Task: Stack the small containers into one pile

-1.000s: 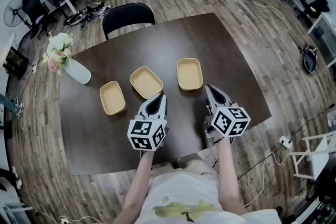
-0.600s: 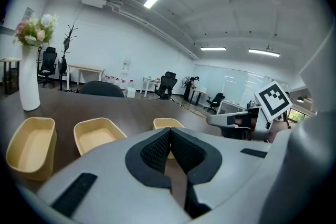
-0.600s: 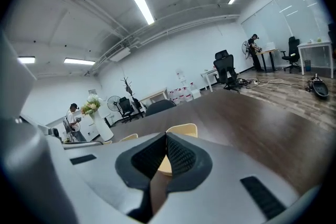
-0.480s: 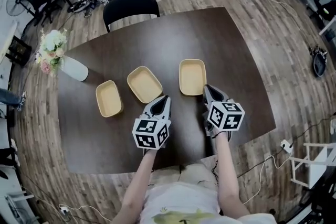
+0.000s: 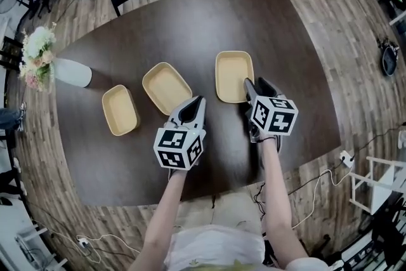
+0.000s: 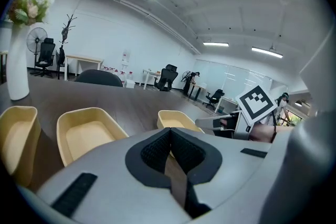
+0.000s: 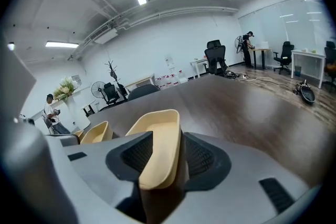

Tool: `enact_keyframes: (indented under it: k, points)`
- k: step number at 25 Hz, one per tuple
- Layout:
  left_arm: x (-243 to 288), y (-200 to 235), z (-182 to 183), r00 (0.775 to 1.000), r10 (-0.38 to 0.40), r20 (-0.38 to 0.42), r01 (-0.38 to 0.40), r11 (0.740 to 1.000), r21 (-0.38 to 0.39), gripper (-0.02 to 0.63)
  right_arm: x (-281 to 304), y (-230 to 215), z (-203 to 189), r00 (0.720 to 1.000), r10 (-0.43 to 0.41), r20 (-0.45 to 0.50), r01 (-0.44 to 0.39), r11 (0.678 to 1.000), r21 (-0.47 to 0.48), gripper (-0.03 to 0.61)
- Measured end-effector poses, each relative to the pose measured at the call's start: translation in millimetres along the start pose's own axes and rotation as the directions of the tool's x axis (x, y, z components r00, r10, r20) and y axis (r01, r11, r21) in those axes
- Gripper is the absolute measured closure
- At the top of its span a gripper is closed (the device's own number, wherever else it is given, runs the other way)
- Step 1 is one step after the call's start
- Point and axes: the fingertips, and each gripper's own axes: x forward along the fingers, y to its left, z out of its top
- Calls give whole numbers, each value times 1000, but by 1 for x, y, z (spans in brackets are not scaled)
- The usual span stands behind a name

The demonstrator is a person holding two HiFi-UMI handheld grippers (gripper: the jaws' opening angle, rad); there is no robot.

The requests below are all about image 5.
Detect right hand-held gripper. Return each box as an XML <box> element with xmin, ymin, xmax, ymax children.
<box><xmin>243</xmin><ymin>77</ymin><xmax>299</xmax><ymax>153</ymax></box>

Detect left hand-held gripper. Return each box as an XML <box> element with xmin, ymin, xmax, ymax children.
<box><xmin>153</xmin><ymin>96</ymin><xmax>207</xmax><ymax>171</ymax></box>

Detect beige plastic small container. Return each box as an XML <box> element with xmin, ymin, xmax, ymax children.
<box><xmin>141</xmin><ymin>62</ymin><xmax>193</xmax><ymax>117</ymax></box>
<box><xmin>101</xmin><ymin>84</ymin><xmax>141</xmax><ymax>137</ymax></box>
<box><xmin>214</xmin><ymin>50</ymin><xmax>256</xmax><ymax>104</ymax></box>

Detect person's right forearm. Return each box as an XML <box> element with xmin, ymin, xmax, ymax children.
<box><xmin>259</xmin><ymin>135</ymin><xmax>311</xmax><ymax>266</ymax></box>

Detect person's left forearm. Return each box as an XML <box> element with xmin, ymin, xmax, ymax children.
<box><xmin>141</xmin><ymin>168</ymin><xmax>192</xmax><ymax>271</ymax></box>

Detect person's beige trousers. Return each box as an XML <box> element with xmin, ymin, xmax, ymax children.
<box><xmin>173</xmin><ymin>192</ymin><xmax>265</xmax><ymax>234</ymax></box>

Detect white ceramic vase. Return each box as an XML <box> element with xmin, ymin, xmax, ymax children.
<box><xmin>53</xmin><ymin>58</ymin><xmax>93</xmax><ymax>88</ymax></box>

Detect black round floor device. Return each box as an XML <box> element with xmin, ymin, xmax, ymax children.
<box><xmin>379</xmin><ymin>37</ymin><xmax>401</xmax><ymax>77</ymax></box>

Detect person's white shirt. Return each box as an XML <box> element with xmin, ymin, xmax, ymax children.
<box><xmin>163</xmin><ymin>224</ymin><xmax>266</xmax><ymax>271</ymax></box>

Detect white and pink flower bouquet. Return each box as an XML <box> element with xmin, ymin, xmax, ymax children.
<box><xmin>18</xmin><ymin>24</ymin><xmax>58</xmax><ymax>93</ymax></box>

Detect white cable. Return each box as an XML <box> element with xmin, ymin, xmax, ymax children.
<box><xmin>290</xmin><ymin>164</ymin><xmax>345</xmax><ymax>230</ymax></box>

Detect white metal shelf frame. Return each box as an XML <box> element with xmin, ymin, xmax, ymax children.
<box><xmin>348</xmin><ymin>155</ymin><xmax>406</xmax><ymax>216</ymax></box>

